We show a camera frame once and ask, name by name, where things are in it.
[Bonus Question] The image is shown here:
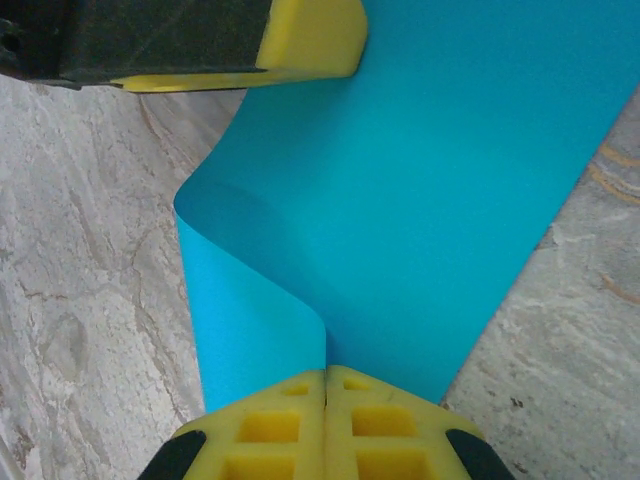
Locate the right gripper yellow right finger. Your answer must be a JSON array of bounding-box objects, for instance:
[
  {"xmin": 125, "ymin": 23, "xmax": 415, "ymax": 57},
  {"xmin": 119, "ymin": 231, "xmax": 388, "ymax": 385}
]
[{"xmin": 324, "ymin": 364, "xmax": 516, "ymax": 480}]

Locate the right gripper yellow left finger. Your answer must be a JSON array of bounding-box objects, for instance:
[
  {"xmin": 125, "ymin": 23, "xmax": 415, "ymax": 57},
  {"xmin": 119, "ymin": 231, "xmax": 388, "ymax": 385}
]
[{"xmin": 137, "ymin": 369, "xmax": 327, "ymax": 480}]

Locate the blue cloth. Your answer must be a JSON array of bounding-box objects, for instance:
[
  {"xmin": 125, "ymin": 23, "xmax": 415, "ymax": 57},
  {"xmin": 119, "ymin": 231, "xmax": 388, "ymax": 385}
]
[{"xmin": 172, "ymin": 0, "xmax": 640, "ymax": 415}]

